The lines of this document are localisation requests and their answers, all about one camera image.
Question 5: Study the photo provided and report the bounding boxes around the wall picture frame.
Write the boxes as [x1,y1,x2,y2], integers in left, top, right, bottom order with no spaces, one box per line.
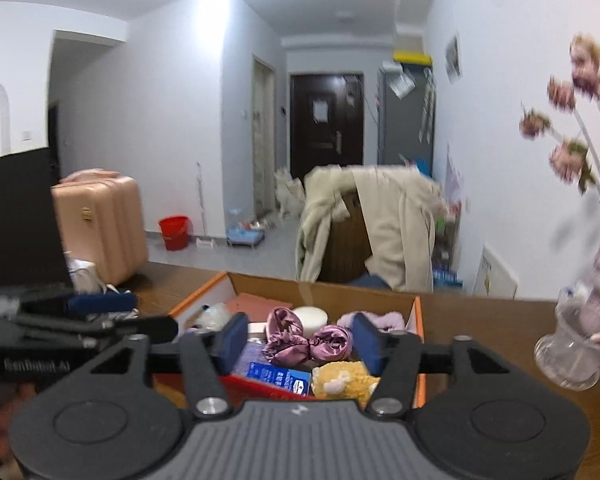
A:
[444,34,462,82]

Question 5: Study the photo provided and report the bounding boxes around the red cardboard box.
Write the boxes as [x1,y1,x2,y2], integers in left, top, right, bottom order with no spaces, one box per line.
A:
[169,272,425,405]

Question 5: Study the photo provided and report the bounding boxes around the beige coat on chair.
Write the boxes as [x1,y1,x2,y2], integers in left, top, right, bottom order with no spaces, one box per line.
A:
[296,166,448,292]

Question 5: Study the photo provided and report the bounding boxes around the clear plastic cup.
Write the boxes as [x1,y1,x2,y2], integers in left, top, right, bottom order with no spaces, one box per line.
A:
[533,284,600,391]

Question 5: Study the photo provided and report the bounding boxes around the yellow box on refrigerator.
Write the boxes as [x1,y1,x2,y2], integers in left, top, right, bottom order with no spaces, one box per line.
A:
[392,50,432,67]

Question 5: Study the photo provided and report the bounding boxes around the purple satin scrunchie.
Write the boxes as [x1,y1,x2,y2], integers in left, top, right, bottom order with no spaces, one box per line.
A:
[263,308,353,367]

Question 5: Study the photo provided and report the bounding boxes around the pink suitcase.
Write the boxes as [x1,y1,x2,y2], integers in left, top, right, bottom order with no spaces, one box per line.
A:
[52,170,148,285]

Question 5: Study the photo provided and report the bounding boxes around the light purple plush toy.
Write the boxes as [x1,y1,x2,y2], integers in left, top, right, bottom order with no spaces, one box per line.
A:
[336,311,406,333]

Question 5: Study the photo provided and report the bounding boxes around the dark brown entrance door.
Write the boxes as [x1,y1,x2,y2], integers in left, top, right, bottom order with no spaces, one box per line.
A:
[289,74,364,180]

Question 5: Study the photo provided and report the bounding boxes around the person's left hand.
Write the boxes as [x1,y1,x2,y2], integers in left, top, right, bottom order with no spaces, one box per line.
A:
[0,384,38,464]

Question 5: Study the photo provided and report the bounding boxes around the black paper shopping bag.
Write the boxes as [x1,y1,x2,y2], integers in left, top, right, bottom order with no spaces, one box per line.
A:
[0,84,73,295]

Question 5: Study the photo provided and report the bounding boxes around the dried pink rose bouquet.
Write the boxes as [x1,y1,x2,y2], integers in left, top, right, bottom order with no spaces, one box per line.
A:
[518,34,600,196]

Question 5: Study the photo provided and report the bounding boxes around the purple knitted towel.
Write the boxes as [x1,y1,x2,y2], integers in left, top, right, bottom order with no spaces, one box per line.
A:
[230,340,270,379]

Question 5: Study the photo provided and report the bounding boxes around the white dog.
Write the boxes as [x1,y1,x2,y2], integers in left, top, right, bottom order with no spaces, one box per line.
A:
[274,168,306,219]

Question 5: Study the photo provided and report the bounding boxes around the blue pet food bowl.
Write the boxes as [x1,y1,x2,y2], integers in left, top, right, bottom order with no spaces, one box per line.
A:
[226,226,265,248]

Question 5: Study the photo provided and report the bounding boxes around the white round foam sponge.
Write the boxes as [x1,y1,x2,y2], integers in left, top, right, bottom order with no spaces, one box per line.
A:
[292,306,328,338]

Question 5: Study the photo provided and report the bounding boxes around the grey refrigerator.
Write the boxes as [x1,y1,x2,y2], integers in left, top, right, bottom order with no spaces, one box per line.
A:
[377,62,436,176]

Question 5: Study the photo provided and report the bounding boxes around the iridescent plastic bag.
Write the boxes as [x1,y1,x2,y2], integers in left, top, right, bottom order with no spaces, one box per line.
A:
[186,302,232,332]

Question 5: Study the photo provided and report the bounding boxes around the white panel against wall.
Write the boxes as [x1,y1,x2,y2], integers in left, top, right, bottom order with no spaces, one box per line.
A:
[472,244,518,299]

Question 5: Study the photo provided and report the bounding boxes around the red plastic bucket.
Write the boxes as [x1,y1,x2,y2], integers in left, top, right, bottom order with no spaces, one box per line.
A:
[158,216,189,252]

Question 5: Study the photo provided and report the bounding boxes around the yellow white plush toy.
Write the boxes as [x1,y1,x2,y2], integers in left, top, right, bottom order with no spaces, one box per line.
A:
[311,361,379,408]

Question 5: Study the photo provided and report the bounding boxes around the blue tissue packet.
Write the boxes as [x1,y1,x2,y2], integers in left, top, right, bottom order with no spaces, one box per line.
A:
[247,362,311,396]

